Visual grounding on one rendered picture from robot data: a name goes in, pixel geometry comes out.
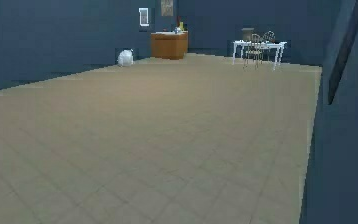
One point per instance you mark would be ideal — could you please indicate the white table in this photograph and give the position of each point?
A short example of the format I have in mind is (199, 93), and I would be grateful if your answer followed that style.
(259, 44)

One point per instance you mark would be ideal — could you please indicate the tan framed wall picture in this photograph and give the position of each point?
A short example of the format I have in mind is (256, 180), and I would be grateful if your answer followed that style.
(167, 7)

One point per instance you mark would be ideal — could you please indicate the grey pot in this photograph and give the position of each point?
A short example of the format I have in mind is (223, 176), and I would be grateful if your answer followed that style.
(247, 34)

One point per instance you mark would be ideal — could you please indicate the brown wooden cabinet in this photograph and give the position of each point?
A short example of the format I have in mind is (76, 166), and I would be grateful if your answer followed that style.
(169, 45)

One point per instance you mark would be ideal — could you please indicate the yellow bottle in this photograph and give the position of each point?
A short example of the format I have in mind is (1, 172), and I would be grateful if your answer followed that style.
(181, 26)

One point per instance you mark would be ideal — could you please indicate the white framed wall picture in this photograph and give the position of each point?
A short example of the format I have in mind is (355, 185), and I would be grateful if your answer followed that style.
(144, 16)

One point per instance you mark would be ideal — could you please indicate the white bin bag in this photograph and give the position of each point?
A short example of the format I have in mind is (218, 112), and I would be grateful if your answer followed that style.
(125, 58)

